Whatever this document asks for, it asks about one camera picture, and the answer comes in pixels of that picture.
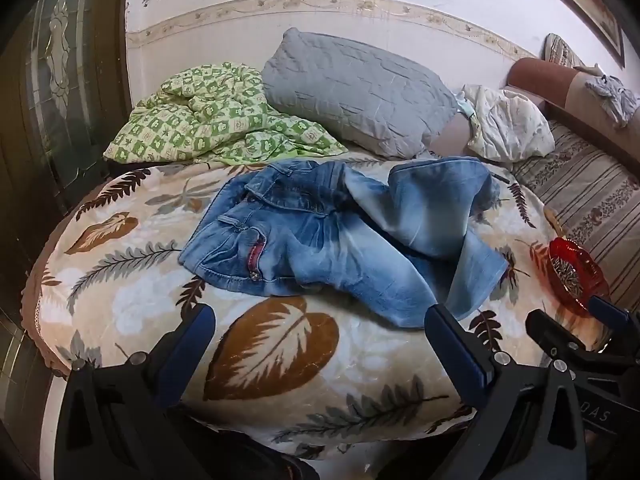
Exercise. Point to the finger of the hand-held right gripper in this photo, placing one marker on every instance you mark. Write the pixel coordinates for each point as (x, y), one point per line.
(545, 327)
(607, 310)

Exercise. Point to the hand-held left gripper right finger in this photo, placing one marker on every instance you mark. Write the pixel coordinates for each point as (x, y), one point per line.
(455, 345)

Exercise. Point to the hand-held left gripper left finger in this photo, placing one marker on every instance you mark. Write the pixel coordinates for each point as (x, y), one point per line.
(187, 340)

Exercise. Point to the blue denim pants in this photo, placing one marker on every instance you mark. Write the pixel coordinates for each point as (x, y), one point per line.
(310, 240)

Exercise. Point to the red glass bowl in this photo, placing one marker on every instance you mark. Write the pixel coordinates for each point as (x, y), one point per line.
(592, 287)

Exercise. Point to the leaf print blanket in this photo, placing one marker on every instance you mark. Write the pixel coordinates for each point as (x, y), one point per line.
(150, 310)

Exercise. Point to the pile of sunflower seeds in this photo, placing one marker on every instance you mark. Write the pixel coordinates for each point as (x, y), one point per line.
(567, 275)

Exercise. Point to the white floral pillow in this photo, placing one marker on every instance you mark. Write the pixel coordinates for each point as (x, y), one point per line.
(510, 125)

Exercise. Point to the crumpled grey cloth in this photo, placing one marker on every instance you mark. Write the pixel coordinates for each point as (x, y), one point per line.
(612, 95)

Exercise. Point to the green checkered quilt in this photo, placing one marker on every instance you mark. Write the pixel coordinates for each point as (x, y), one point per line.
(200, 120)

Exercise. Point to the light green cloth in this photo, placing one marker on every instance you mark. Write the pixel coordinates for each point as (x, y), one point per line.
(467, 110)

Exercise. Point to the brown sofa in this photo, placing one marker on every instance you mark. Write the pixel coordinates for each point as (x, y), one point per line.
(540, 75)

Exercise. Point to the patterned cushion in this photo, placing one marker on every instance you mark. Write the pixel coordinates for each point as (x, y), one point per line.
(562, 50)

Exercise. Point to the grey quilted pillow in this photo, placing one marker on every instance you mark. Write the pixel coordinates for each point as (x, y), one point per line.
(350, 85)

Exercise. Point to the dark wooden glass door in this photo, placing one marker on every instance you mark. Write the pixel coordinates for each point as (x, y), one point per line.
(55, 85)

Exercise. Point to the framed wall picture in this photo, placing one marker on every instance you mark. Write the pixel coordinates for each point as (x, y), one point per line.
(595, 15)

